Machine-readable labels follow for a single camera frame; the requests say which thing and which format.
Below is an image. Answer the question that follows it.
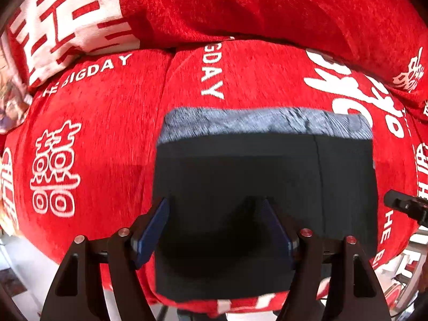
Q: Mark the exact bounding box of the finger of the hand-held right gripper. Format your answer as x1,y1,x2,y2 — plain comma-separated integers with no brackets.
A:
383,189,408,212

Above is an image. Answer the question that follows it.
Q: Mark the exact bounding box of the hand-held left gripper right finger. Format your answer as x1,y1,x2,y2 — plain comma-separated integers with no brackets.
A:
261,198,392,321

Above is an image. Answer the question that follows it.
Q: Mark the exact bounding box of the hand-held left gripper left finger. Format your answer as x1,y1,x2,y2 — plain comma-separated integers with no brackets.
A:
40,197,170,321

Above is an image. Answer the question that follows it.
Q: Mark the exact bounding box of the black pants grey patterned lining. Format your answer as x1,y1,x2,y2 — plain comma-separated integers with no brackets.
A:
152,107,379,303

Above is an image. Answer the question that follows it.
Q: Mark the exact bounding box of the red printed sofa cover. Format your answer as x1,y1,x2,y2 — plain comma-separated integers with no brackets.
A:
0,38,428,319

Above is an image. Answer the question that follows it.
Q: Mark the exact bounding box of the pale printed pillow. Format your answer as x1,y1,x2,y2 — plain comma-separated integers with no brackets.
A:
0,37,33,135

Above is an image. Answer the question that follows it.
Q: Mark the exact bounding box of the red cushion large white print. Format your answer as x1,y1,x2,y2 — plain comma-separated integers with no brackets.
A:
5,0,428,108

